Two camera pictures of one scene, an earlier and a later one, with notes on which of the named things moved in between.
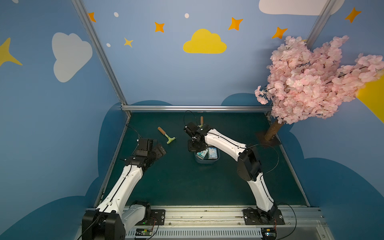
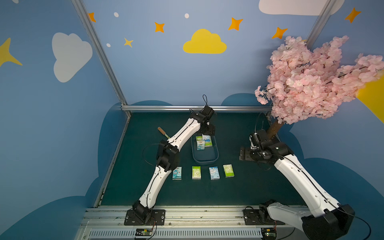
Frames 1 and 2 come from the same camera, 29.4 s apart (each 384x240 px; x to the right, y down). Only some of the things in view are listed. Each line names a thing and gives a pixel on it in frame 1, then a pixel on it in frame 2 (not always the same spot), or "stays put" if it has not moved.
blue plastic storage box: x=206 y=160 stays put
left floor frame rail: x=98 y=198 stays put
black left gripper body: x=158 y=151 -> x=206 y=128
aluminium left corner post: x=85 y=18 stays put
